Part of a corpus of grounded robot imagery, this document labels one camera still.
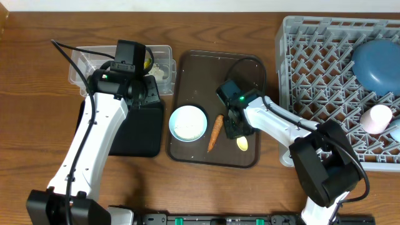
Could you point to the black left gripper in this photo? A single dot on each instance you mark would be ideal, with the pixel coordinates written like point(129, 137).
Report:
point(154, 94)

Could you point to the light blue rice bowl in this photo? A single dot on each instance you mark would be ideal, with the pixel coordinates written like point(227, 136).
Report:
point(187, 123)

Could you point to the colourful snack wrapper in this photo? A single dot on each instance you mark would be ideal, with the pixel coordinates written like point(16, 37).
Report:
point(147, 63)

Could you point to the light blue cup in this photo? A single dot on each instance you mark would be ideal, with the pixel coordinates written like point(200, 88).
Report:
point(395, 130)

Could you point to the dark brown serving tray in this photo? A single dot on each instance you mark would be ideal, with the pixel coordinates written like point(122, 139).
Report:
point(200, 74)

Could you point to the orange carrot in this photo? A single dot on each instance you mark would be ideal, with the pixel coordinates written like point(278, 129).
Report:
point(215, 132)

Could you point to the dark blue plate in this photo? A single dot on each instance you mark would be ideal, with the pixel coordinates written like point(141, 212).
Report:
point(376, 66)

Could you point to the yellow plastic spoon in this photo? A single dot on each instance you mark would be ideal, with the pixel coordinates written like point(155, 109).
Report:
point(242, 143)

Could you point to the white paper napkin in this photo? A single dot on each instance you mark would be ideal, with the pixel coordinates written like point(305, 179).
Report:
point(157, 72)

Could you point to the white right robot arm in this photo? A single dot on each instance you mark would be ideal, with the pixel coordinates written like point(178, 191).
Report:
point(327, 167)

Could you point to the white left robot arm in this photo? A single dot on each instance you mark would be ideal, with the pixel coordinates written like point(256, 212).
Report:
point(72, 194)

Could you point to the clear plastic waste bin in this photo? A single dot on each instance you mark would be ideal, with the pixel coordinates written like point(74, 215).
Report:
point(88, 63)

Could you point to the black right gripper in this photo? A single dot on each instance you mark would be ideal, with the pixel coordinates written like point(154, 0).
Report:
point(232, 132)

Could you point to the black tray bin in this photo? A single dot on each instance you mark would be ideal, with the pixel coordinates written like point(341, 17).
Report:
point(119, 131)

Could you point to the pink cup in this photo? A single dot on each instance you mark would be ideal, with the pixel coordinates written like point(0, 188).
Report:
point(376, 119)

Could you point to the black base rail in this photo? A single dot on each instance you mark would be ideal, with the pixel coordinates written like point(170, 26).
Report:
point(203, 219)

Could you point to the grey dishwasher rack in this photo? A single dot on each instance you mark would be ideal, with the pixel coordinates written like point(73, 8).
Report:
point(316, 81)

